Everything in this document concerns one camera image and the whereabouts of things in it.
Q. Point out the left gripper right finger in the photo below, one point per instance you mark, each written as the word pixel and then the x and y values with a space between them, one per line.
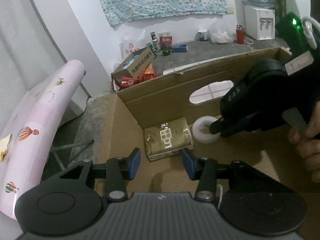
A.
pixel 204 170

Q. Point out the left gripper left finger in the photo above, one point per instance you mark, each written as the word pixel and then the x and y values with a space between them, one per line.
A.
pixel 119 170

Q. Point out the white foam tape roll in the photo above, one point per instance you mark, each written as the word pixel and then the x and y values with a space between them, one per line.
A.
pixel 201 132

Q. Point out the person's right hand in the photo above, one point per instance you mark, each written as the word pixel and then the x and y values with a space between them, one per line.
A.
pixel 307 145

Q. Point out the gold packaged box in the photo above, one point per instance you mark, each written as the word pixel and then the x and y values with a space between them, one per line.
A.
pixel 167 139

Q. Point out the large cardboard box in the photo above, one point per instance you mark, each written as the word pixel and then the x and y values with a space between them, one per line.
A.
pixel 129 112

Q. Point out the white water dispenser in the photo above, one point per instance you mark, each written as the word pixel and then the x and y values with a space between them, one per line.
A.
pixel 260 23

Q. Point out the small cardboard snack box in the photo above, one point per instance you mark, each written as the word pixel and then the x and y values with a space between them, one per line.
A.
pixel 134 64

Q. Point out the white plastic bag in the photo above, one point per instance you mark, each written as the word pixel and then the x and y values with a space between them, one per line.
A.
pixel 131 42

